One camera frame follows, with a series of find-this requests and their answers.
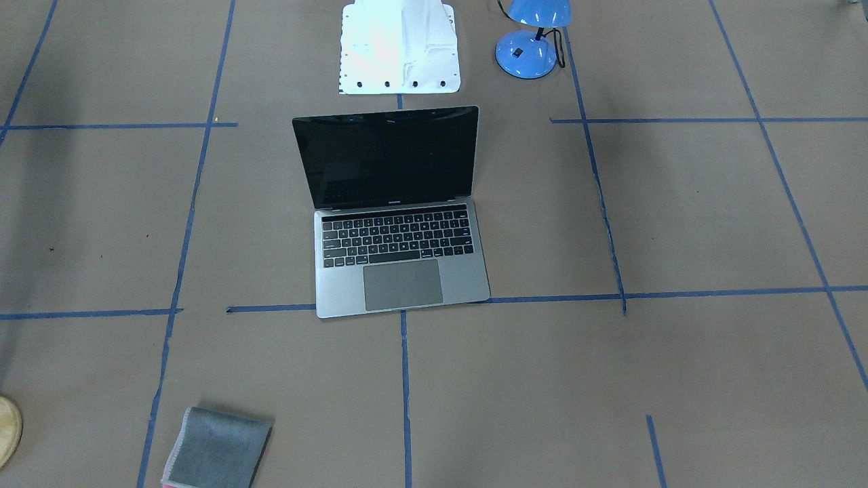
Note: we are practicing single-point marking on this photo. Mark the grey laptop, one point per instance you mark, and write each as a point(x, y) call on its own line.
point(394, 224)

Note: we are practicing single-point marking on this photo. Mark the blue desk lamp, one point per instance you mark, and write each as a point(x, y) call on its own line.
point(529, 55)

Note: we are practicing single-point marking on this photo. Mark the folded grey cloth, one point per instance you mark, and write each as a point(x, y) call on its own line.
point(216, 449)

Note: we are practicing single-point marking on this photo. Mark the wooden mug tree stand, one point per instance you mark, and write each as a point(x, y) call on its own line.
point(11, 429)

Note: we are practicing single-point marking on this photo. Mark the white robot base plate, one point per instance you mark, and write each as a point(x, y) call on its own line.
point(398, 47)

